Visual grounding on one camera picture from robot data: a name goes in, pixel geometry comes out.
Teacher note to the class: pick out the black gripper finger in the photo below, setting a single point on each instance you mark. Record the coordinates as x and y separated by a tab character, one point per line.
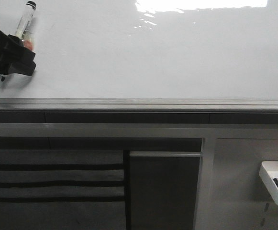
25	65

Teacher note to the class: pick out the white marker with black cap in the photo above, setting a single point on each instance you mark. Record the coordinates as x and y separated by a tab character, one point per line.
23	35

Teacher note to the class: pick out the dark glass panel with stripes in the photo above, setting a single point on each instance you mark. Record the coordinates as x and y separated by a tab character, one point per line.
98	183

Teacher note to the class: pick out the white whiteboard with aluminium frame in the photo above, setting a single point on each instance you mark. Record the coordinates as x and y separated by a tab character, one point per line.
184	55

